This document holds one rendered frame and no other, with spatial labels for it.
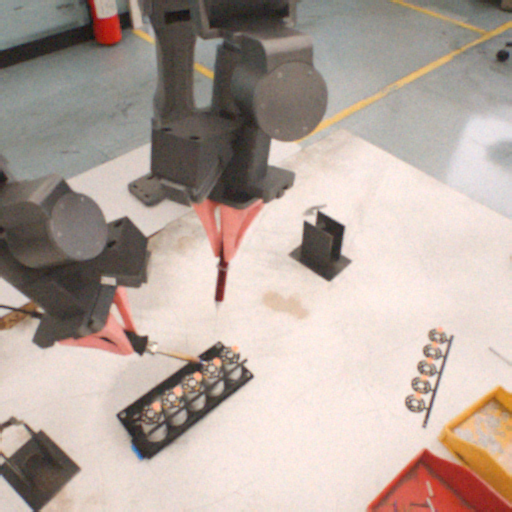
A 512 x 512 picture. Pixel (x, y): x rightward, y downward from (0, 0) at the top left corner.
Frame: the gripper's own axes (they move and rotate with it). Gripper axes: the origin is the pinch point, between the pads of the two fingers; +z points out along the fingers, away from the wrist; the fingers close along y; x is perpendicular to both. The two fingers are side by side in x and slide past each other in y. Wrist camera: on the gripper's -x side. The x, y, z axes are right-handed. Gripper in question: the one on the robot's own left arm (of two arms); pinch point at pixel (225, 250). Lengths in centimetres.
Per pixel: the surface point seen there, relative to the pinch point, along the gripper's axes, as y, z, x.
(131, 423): -6.3, 23.0, -6.2
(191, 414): -0.3, 20.9, -2.9
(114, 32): -189, 15, 209
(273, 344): 3.3, 18.1, 11.5
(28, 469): -11.9, 24.1, -16.3
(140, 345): -6.7, 12.6, -4.6
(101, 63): -184, 30, 192
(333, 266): 5.3, 12.2, 27.2
